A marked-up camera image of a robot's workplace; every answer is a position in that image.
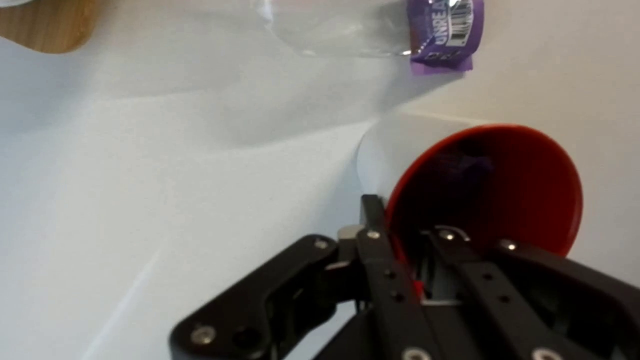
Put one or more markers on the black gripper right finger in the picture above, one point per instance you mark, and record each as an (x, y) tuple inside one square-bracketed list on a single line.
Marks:
[(526, 302)]

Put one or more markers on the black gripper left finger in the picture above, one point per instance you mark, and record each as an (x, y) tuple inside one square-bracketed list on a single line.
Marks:
[(272, 308)]

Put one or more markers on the white mug red interior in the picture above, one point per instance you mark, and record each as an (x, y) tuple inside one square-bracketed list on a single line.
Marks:
[(491, 180)]

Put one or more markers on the clear plastic zip bag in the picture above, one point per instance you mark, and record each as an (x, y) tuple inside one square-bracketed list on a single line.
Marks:
[(375, 29)]

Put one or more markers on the purple candy packet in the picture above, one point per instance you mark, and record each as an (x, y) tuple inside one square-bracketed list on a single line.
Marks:
[(442, 34)]

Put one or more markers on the wooden cup dispenser stand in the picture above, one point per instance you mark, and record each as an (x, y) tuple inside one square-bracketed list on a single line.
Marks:
[(51, 26)]

